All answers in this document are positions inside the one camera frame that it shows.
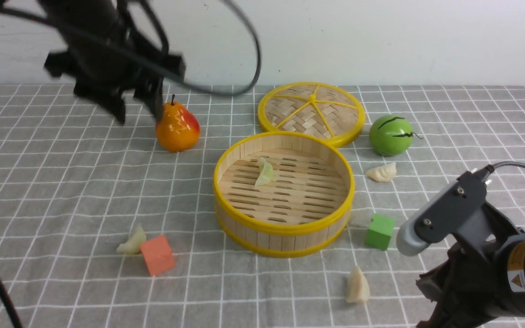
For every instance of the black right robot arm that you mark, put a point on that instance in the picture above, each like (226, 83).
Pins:
(516, 275)

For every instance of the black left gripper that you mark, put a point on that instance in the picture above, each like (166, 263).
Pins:
(102, 76)

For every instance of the orange foam cube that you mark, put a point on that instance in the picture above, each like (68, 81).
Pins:
(158, 255)

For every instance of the green foam cube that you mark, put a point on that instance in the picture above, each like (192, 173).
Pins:
(379, 232)

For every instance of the greenish dumpling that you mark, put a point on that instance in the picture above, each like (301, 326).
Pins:
(266, 174)

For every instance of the green toy watermelon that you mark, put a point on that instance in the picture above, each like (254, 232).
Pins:
(391, 135)

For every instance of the pale dumpling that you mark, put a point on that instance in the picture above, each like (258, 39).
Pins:
(133, 244)

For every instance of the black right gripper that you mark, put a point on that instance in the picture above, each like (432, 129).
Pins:
(470, 287)

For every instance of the bamboo steamer tray yellow rim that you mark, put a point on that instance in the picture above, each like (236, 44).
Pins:
(304, 209)

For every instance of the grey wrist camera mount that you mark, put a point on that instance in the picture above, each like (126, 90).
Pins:
(456, 210)

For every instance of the bamboo steamer lid yellow rim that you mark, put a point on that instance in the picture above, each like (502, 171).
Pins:
(320, 110)

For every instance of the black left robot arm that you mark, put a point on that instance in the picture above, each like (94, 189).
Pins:
(100, 18)

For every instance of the grey checked tablecloth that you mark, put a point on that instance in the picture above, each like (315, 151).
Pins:
(73, 185)

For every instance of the white dumpling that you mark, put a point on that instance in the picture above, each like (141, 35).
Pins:
(382, 174)
(358, 290)

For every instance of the orange toy pear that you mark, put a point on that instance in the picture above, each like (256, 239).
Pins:
(178, 130)

